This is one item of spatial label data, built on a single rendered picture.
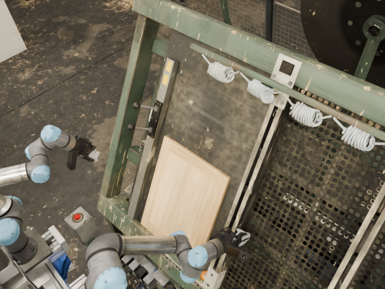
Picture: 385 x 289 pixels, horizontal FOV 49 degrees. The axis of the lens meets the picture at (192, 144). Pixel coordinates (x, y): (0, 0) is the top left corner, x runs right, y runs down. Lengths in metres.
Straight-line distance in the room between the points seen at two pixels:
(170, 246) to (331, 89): 0.89
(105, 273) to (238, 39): 1.03
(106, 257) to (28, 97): 3.69
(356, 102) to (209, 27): 0.70
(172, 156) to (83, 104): 2.65
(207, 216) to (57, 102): 3.09
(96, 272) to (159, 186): 0.83
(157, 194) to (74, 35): 3.88
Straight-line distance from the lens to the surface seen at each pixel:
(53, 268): 2.41
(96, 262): 1.59
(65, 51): 5.63
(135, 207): 2.43
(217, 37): 1.83
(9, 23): 5.73
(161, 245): 1.78
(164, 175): 2.23
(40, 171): 1.88
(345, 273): 1.80
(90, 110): 4.61
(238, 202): 1.90
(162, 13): 2.05
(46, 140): 1.95
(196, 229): 2.17
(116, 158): 2.47
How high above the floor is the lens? 2.93
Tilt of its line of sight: 47 degrees down
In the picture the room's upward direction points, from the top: 9 degrees counter-clockwise
